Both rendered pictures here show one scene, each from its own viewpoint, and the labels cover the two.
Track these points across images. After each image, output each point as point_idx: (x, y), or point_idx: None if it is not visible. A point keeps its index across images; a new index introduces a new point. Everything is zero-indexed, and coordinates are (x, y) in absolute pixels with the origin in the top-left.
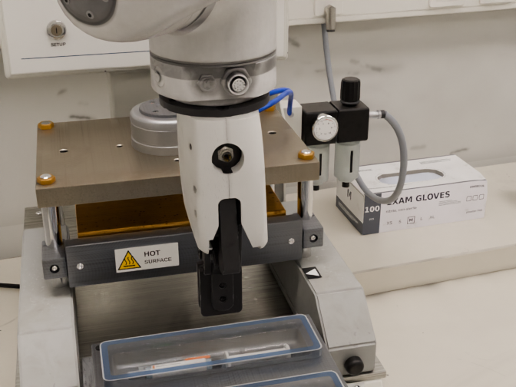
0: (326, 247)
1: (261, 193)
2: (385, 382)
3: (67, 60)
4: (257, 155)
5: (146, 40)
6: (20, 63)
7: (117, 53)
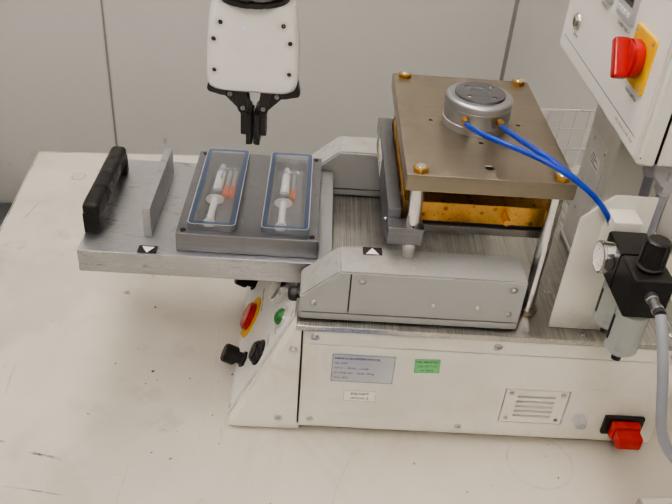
0: (416, 270)
1: (207, 48)
2: (452, 501)
3: (573, 51)
4: (209, 23)
5: (596, 66)
6: (563, 37)
7: (585, 65)
